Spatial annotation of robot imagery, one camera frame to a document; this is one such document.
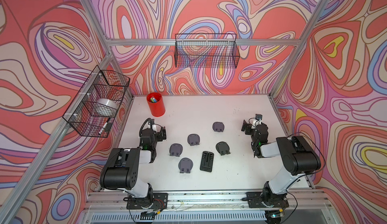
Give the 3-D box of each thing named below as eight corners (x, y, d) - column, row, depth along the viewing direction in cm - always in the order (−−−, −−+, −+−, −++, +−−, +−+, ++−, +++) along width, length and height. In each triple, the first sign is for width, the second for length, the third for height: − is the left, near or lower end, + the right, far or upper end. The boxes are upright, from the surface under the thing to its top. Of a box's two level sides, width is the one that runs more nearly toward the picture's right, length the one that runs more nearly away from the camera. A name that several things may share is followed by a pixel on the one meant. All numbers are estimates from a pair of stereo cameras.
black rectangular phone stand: (199, 170, 85) (199, 169, 83) (202, 151, 92) (202, 150, 90) (212, 173, 84) (212, 171, 82) (214, 153, 91) (214, 152, 89)
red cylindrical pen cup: (149, 116, 110) (144, 104, 99) (152, 105, 117) (147, 92, 106) (164, 116, 110) (160, 104, 99) (166, 105, 117) (163, 92, 106)
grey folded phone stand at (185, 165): (178, 173, 84) (177, 172, 82) (179, 159, 89) (178, 157, 88) (193, 173, 84) (193, 172, 82) (193, 159, 89) (193, 157, 88)
